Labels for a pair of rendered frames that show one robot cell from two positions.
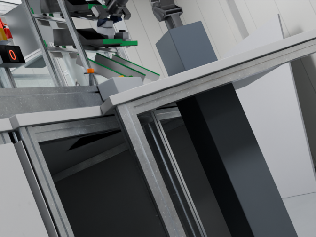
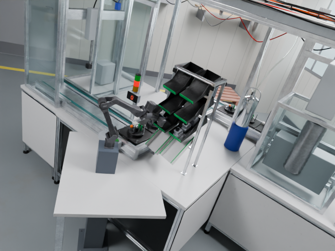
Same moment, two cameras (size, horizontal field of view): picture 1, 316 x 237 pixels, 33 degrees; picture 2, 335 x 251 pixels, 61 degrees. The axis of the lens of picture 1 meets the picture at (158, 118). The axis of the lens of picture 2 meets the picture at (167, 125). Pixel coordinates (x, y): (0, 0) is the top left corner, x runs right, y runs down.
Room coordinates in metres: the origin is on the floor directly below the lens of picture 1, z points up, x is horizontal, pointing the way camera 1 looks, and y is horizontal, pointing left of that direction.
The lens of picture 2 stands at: (2.49, -1.82, 2.28)
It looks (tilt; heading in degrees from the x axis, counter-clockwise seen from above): 29 degrees down; 96
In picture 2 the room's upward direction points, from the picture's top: 15 degrees clockwise
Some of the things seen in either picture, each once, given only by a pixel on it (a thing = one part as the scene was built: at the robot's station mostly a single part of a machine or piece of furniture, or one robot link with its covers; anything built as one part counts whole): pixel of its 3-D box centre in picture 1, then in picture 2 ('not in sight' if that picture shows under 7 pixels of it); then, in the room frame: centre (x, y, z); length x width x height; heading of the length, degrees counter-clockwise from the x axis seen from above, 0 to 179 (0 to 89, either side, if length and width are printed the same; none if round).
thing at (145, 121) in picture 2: not in sight; (155, 120); (2.14, 0.47, 1.01); 0.24 x 0.24 x 0.13; 66
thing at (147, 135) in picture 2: not in sight; (135, 133); (2.03, 0.24, 0.96); 0.24 x 0.24 x 0.02; 66
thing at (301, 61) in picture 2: not in sight; (288, 86); (3.21, 0.91, 1.56); 0.09 x 0.04 x 1.39; 156
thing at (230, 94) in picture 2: not in sight; (214, 93); (2.68, 4.22, 0.05); 1.17 x 0.81 x 0.11; 24
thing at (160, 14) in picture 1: (167, 11); (110, 135); (1.95, -0.18, 1.15); 0.09 x 0.07 x 0.06; 123
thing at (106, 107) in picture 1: (194, 90); (111, 169); (2.00, -0.17, 0.84); 0.90 x 0.70 x 0.03; 114
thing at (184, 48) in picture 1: (188, 57); (106, 157); (1.95, -0.19, 0.96); 0.14 x 0.14 x 0.20; 24
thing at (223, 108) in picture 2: not in sight; (231, 107); (2.83, 1.34, 1.01); 0.24 x 0.24 x 0.13; 66
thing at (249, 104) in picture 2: not in sight; (248, 106); (2.91, 0.72, 1.32); 0.14 x 0.14 x 0.38
